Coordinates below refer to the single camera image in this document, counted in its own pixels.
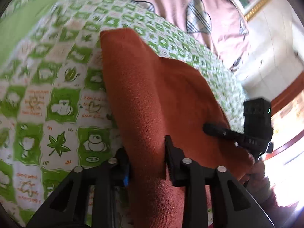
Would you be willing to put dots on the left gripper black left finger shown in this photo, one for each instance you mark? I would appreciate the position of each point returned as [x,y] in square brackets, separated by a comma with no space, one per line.
[68,204]

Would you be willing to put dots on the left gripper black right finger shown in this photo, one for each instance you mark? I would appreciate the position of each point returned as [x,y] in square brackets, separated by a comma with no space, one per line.
[232,204]

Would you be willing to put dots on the green white patterned quilt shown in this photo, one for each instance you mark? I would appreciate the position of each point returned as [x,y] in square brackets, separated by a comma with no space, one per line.
[54,110]

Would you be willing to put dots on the lime green bed sheet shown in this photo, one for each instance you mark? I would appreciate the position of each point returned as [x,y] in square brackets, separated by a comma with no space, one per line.
[17,25]

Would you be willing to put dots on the right human hand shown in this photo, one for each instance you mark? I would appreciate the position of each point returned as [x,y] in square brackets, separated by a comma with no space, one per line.
[256,177]

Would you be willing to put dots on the rust orange knit sweater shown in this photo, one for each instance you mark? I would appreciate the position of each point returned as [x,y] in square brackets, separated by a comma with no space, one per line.
[151,97]

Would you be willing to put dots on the pink heart patterned pillow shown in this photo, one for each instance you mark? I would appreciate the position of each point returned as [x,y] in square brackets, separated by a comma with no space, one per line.
[218,24]

